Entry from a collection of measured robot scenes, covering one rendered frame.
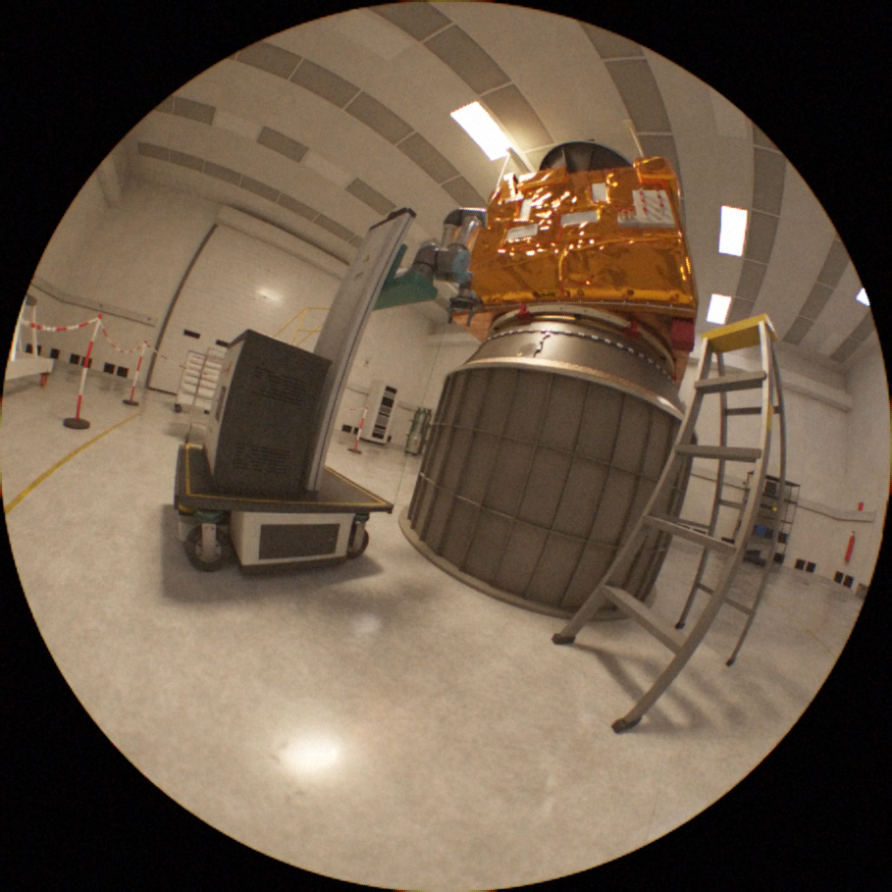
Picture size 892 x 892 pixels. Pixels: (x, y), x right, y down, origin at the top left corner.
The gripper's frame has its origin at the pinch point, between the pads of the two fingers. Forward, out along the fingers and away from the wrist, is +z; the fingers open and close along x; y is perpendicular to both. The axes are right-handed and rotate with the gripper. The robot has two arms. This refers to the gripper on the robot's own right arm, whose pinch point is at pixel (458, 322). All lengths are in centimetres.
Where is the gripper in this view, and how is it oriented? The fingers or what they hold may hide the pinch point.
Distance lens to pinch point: 167.8
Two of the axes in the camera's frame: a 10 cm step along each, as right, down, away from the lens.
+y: -5.7, 2.6, -7.8
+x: 8.0, 3.7, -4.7
